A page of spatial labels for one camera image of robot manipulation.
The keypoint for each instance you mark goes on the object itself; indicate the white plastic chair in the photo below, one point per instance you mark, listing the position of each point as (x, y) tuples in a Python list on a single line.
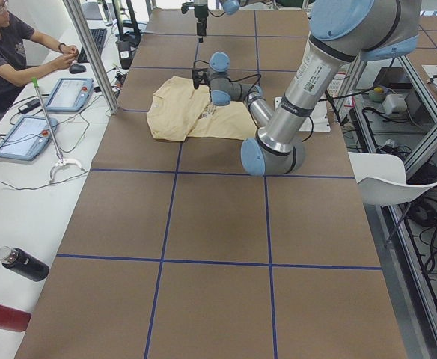
[(381, 179)]

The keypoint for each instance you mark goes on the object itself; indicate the blue teach pendant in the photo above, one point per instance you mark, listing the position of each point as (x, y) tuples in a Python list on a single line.
[(69, 95), (27, 139)]

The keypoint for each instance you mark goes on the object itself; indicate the brown paper table cover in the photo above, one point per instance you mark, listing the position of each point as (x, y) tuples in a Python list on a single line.
[(173, 251)]

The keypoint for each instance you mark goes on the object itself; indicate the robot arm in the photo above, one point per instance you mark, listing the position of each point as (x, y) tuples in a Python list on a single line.
[(340, 32), (230, 7)]

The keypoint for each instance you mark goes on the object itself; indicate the seated person dark shirt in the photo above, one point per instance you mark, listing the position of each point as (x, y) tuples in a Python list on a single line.
[(14, 72)]

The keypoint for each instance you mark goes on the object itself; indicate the near blue teach pendant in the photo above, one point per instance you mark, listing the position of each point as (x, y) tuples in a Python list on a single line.
[(27, 139)]

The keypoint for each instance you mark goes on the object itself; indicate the far blue teach pendant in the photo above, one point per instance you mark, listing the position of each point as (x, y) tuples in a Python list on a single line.
[(69, 95)]

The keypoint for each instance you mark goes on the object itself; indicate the grey aluminium frame post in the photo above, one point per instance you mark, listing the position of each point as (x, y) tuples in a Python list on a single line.
[(74, 10)]

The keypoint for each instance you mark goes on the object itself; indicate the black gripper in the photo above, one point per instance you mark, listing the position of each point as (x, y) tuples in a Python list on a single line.
[(197, 77), (201, 13)]

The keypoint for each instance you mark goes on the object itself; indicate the red water bottle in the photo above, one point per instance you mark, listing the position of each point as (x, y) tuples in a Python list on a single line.
[(12, 319)]

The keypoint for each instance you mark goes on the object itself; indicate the beige long-sleeve printed shirt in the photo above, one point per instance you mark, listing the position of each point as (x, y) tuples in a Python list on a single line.
[(178, 111)]

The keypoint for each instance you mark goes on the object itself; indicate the black water bottle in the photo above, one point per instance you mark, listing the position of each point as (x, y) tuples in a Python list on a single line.
[(21, 262)]

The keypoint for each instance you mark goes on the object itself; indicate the black computer mouse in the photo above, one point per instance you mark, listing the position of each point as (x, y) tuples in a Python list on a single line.
[(77, 68)]

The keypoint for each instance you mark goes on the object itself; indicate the reacher grabber stick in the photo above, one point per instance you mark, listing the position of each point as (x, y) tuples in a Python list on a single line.
[(61, 162)]

